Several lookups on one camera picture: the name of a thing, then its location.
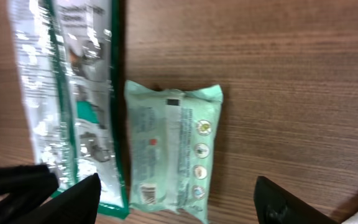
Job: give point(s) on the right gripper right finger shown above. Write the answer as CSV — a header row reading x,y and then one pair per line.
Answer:
x,y
275,205

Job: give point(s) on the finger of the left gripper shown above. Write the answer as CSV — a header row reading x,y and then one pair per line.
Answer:
x,y
22,178
17,204

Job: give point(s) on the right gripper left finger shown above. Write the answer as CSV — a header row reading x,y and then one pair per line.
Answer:
x,y
77,205

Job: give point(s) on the teal toothbrush package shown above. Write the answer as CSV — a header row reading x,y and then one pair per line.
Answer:
x,y
172,135

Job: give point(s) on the green 3M gloves package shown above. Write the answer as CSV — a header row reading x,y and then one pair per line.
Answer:
x,y
67,54

